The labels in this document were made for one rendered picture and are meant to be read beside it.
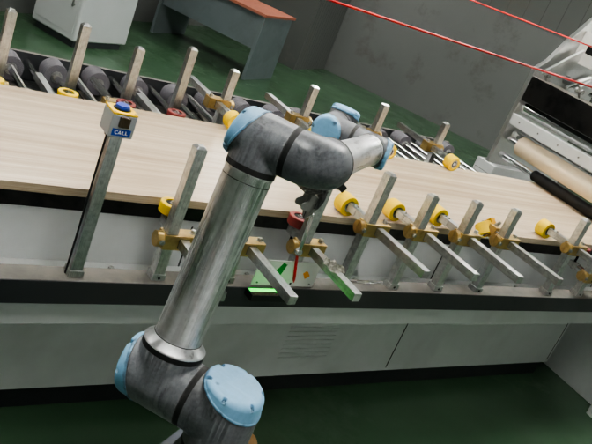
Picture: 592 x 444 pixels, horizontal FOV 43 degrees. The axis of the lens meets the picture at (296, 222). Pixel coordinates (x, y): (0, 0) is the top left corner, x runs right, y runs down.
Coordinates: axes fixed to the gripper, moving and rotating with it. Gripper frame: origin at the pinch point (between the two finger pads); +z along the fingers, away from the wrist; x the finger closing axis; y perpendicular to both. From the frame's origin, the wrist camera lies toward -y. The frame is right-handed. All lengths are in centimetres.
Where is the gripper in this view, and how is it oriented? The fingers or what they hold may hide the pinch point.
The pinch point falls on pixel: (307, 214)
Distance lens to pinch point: 238.7
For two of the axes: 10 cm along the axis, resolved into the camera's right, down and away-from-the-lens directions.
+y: -7.9, -0.9, -6.0
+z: -3.7, 8.6, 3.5
